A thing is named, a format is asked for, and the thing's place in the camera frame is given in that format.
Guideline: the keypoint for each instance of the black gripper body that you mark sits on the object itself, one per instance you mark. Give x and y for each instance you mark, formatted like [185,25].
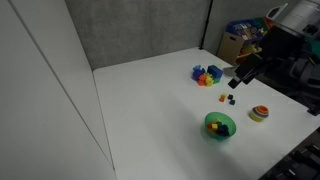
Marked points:
[276,45]

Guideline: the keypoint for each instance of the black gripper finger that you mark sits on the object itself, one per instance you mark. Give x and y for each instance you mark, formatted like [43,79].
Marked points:
[240,76]
[253,74]

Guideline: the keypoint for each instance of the small orange block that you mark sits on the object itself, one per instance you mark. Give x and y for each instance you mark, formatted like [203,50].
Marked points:
[221,98]

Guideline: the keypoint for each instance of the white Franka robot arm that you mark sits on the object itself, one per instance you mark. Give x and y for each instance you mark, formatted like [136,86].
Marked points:
[301,20]

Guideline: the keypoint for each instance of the small dark purple block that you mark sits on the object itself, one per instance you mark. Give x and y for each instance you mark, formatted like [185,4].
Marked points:
[230,96]

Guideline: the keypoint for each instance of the large green block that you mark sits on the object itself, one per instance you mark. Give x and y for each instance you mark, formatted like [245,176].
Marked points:
[217,80]

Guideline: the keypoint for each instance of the small yellow block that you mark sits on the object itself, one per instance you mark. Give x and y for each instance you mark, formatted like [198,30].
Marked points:
[224,95]

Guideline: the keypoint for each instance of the large blue block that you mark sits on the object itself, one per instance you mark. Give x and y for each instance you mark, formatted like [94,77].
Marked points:
[215,71]

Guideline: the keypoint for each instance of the small dark green block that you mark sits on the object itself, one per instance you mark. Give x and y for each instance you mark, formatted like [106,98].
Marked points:
[232,102]

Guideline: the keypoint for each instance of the large yellow block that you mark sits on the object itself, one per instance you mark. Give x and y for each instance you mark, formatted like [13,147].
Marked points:
[209,81]

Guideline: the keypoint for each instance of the large orange block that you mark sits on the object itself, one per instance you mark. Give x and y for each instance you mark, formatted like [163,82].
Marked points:
[201,80]

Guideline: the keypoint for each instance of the large purple block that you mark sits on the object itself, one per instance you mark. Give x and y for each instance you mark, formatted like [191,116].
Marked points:
[197,74]

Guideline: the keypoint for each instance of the light blue block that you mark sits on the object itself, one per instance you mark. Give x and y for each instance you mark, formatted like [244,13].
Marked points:
[196,67]

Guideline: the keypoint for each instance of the green translucent bowl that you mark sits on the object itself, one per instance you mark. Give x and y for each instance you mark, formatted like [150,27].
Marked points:
[230,121]

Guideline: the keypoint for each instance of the yellow block in bowl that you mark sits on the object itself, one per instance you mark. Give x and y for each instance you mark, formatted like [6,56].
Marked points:
[214,126]

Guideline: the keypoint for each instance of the dark blue block in bowl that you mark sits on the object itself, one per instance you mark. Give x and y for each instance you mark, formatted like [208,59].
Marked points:
[224,130]

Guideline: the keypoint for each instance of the orange block in bowl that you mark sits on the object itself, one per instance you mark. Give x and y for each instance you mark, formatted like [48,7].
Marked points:
[210,126]

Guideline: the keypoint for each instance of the colourful toy box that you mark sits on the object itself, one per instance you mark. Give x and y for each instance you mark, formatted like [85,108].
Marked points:
[248,33]

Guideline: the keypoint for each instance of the brown cardboard box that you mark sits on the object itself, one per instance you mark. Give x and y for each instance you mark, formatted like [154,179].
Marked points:
[228,46]

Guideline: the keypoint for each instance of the rainbow stacking cups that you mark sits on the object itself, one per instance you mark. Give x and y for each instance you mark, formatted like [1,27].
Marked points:
[259,114]

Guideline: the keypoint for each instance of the black vertical pole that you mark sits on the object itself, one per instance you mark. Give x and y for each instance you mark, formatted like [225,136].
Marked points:
[206,23]

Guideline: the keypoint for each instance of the black equipment frame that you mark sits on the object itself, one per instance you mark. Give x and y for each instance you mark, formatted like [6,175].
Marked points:
[296,160]

